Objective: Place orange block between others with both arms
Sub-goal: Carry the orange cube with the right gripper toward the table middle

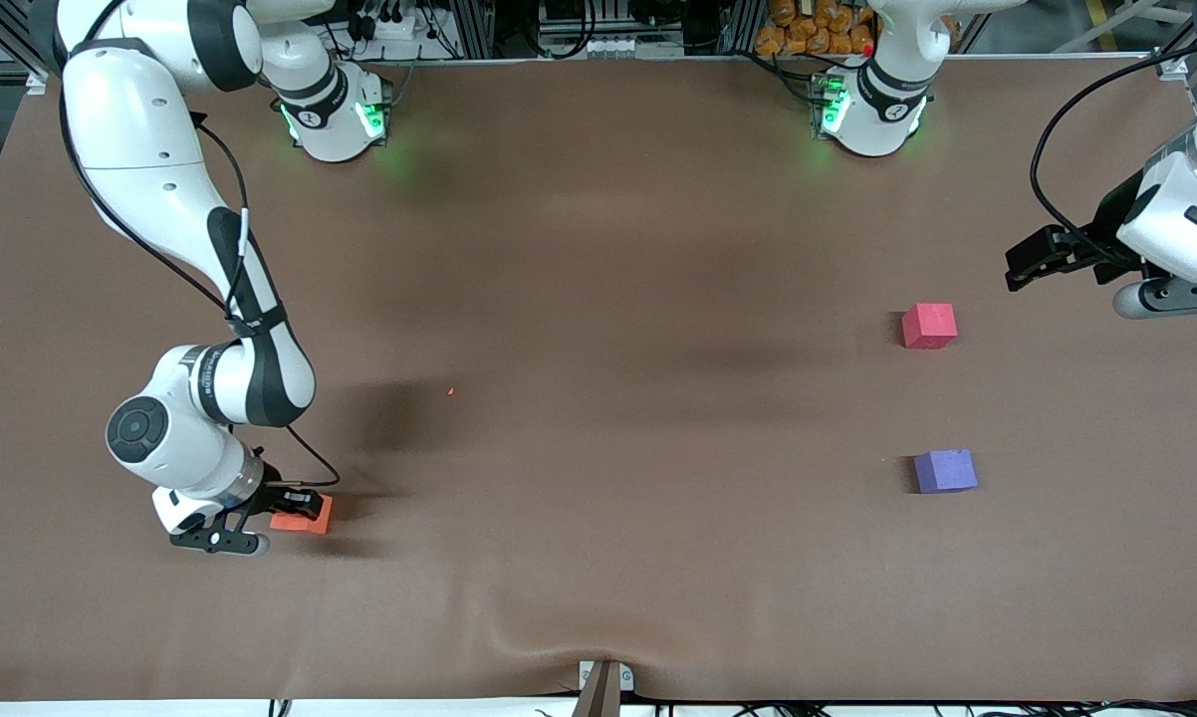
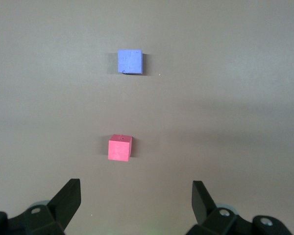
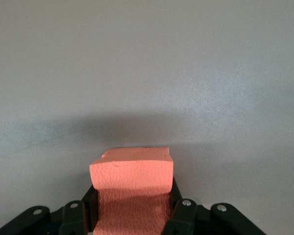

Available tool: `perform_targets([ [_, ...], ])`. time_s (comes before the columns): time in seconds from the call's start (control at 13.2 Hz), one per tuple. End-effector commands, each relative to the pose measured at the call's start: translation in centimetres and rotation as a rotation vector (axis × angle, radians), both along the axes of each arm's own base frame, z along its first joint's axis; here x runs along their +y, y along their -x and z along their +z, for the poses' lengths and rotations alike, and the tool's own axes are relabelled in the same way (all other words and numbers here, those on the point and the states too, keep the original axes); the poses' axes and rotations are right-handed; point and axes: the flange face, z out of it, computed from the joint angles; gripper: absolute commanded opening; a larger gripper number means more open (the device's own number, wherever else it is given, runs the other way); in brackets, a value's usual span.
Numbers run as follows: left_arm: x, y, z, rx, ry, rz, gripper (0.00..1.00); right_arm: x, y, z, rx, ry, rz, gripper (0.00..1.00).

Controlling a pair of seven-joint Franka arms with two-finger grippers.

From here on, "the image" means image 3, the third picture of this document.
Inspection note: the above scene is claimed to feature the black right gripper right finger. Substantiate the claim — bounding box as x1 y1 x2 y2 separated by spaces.
161 178 268 235

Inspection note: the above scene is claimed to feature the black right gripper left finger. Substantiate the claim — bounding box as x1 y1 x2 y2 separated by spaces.
0 182 100 235

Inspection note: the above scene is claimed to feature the orange foam block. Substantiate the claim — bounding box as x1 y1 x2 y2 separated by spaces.
89 146 175 235

